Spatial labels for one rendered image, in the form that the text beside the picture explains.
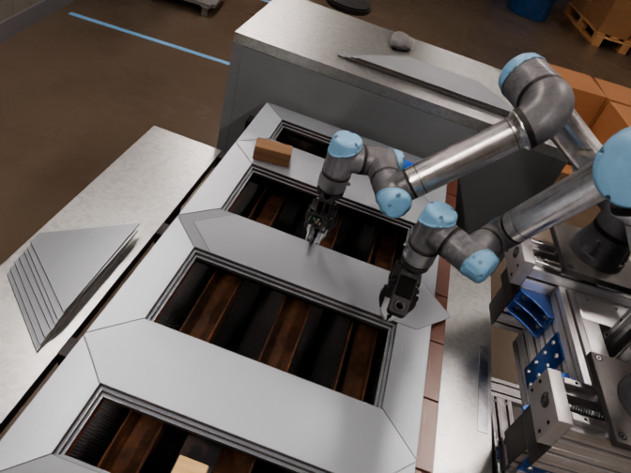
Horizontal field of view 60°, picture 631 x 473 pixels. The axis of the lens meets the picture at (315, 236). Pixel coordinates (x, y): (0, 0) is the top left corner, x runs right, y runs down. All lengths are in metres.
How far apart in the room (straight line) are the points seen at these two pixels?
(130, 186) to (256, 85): 0.69
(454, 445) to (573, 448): 0.30
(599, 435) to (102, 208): 1.37
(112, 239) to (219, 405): 0.58
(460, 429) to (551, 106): 0.82
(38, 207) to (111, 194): 1.15
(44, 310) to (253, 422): 0.56
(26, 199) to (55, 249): 1.41
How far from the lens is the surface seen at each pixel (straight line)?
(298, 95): 2.14
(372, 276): 1.51
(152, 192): 1.74
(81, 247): 1.50
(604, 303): 1.71
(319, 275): 1.45
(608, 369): 1.37
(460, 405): 1.57
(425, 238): 1.21
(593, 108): 4.98
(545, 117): 1.26
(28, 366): 1.33
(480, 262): 1.17
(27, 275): 1.47
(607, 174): 0.96
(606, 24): 8.55
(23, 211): 2.83
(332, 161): 1.32
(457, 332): 1.73
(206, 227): 1.50
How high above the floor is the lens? 1.84
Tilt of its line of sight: 40 degrees down
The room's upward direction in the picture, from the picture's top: 19 degrees clockwise
